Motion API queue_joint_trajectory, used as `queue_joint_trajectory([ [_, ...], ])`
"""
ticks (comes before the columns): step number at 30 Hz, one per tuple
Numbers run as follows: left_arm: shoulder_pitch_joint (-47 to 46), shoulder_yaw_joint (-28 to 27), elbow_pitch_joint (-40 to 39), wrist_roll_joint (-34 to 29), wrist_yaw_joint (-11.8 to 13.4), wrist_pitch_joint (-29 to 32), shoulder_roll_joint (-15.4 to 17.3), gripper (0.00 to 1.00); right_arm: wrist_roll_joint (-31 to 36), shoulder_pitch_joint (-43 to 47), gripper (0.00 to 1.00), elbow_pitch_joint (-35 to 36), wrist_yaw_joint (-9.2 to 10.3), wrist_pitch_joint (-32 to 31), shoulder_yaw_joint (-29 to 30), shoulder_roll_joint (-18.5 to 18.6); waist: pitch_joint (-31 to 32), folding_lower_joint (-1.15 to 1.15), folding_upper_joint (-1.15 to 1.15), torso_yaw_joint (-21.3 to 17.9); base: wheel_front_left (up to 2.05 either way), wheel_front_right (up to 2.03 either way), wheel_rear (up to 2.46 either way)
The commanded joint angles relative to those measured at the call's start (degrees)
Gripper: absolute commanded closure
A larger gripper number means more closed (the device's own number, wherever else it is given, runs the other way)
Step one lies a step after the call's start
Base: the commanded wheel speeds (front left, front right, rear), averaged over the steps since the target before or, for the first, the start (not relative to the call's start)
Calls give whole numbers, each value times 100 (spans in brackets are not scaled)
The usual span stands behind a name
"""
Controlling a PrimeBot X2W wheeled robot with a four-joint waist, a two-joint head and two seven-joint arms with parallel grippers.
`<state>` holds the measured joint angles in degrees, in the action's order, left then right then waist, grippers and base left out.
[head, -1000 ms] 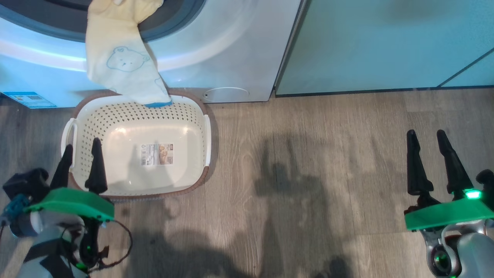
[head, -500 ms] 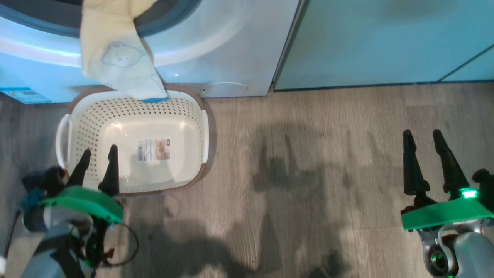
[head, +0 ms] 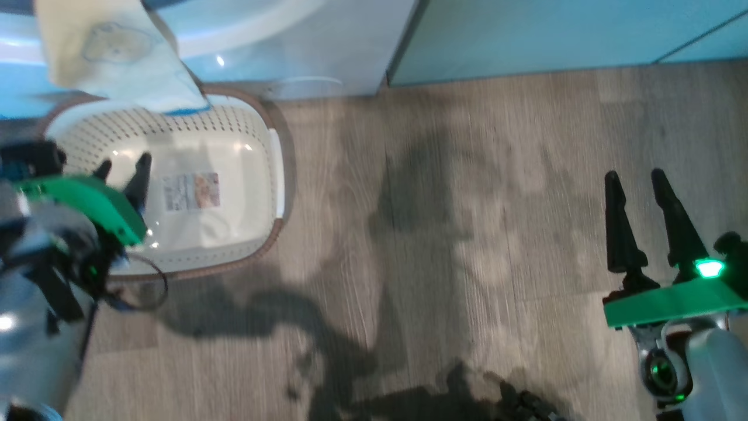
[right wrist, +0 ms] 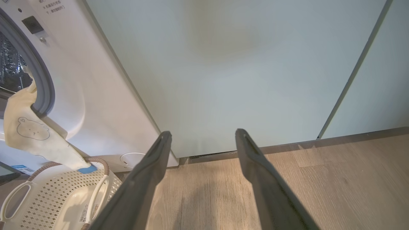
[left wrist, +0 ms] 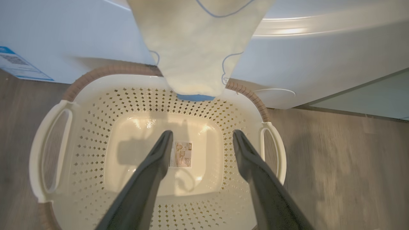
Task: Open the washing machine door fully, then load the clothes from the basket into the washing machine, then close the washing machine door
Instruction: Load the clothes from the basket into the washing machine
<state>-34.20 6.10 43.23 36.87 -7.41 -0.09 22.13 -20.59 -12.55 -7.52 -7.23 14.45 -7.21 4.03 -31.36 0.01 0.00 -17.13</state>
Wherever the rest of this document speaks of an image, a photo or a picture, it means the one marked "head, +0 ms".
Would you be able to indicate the white basket with brown rim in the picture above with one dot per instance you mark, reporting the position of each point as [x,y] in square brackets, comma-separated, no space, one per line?
[234,245]

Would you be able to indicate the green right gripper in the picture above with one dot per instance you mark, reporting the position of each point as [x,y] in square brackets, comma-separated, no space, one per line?
[672,304]

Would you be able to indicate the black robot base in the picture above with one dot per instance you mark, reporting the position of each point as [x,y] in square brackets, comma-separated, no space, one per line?
[532,406]

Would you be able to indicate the basket product label sticker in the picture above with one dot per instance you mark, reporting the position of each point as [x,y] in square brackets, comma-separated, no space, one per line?
[193,192]

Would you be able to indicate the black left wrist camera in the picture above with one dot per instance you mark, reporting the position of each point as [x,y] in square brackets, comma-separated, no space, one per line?
[29,158]

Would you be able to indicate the round white filter cover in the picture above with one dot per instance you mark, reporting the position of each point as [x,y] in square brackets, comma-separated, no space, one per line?
[307,88]

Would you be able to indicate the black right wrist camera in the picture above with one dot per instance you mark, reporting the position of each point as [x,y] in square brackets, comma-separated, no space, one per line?
[735,251]

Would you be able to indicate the yellow garment with blue band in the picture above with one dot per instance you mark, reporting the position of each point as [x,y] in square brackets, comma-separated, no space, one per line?
[117,52]

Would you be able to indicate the white front-load washing machine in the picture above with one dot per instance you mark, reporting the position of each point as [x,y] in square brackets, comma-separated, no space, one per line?
[327,47]

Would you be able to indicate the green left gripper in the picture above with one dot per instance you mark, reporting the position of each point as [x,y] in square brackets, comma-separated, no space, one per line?
[87,193]

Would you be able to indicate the mint green cabinet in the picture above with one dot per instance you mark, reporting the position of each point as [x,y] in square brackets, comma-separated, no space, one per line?
[719,41]
[555,41]

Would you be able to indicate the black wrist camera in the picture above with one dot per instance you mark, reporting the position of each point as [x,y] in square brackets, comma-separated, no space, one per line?
[29,158]
[735,251]

